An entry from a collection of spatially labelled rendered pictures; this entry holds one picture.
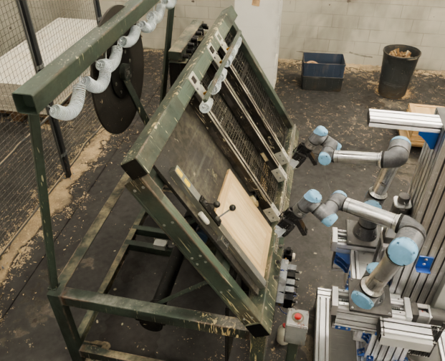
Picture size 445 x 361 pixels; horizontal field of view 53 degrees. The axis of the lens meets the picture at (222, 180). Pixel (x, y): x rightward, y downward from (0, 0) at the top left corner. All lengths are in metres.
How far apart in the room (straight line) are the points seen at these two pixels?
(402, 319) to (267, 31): 4.44
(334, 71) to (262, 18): 1.37
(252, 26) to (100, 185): 2.90
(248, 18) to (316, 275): 3.58
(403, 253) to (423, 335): 0.72
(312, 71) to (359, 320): 4.67
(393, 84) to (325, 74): 0.96
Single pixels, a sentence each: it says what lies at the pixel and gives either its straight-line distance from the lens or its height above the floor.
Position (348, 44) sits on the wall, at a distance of 7.78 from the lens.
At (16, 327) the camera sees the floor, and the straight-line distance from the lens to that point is 4.00.
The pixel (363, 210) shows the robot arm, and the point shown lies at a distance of 2.25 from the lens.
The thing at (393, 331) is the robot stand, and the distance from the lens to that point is 2.66.
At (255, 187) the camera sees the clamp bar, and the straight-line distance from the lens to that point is 2.98.
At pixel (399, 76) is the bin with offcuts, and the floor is 0.37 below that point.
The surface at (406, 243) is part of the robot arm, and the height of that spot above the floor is 1.67.
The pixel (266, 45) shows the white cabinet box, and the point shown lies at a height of 0.77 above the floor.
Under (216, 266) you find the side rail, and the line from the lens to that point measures 2.32.
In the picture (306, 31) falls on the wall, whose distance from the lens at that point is 7.70.
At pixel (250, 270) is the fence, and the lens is 2.66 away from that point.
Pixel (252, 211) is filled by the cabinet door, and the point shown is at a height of 1.10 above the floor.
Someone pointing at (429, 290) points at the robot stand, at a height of 1.01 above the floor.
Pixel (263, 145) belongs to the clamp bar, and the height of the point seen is 1.21.
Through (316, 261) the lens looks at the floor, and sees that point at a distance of 4.16.
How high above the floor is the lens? 3.06
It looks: 38 degrees down
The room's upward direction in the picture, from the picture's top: straight up
